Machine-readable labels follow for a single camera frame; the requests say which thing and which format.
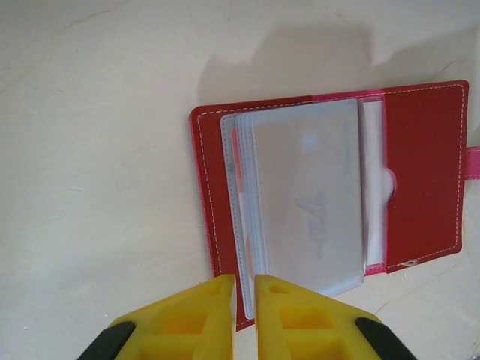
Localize red card holder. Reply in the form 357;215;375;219
186;79;480;333

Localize white credit card grey logo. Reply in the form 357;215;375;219
250;100;368;298

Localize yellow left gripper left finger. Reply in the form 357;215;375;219
76;273;238;360

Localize orange credit card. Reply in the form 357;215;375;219
230;126;249;248

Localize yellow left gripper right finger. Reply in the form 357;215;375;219
254;273;408;360

